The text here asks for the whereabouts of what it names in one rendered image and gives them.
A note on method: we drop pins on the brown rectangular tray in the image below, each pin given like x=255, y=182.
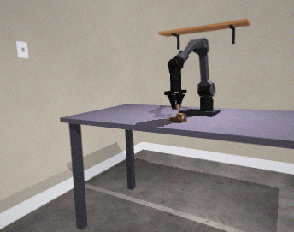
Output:
x=174, y=119

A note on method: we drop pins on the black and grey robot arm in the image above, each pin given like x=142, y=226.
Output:
x=206, y=88

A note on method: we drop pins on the brown number cube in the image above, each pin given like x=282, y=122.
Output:
x=177, y=107
x=180, y=116

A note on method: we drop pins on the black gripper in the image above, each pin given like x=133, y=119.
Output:
x=175, y=89

